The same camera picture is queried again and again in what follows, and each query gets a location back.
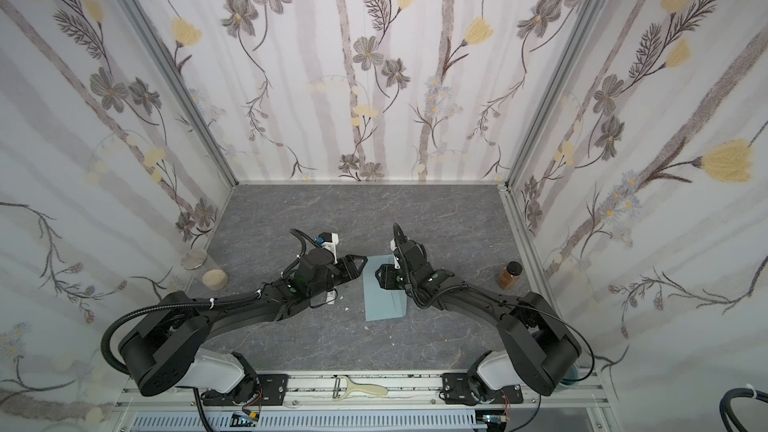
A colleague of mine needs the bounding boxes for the light green envelope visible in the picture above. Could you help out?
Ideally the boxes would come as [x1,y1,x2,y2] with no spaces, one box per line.
[362,255,407,322]

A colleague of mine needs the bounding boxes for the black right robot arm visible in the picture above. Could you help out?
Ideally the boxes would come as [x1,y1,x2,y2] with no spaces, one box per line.
[376,237,582,396]

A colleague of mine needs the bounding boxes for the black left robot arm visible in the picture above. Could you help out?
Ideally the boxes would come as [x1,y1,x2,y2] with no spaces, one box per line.
[100,249,368,403]

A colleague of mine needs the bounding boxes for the amber bottle black cap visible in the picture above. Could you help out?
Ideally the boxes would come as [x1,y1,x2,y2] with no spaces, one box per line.
[496,261,524,290]

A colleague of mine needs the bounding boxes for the cream plastic peeler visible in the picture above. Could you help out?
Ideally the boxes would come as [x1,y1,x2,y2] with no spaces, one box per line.
[332,375,389,401]

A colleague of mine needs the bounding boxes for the teal ceramic mug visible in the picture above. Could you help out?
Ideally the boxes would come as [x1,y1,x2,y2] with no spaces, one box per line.
[560,364,581,387]

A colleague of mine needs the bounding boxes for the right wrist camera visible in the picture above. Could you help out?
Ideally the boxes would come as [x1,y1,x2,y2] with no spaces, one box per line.
[390,239,401,270]

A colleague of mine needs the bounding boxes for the aluminium mounting rail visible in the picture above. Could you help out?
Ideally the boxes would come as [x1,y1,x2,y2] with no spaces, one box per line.
[110,369,610,412]

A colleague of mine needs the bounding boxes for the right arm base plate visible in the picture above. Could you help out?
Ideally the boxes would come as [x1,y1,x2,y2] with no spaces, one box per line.
[438,372,524,406]

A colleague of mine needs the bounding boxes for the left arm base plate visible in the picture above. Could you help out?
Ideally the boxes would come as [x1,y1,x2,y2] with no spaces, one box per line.
[201,374,289,407]

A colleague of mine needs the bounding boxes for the white slotted cable duct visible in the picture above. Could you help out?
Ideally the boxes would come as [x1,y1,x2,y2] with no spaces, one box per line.
[124,410,487,431]

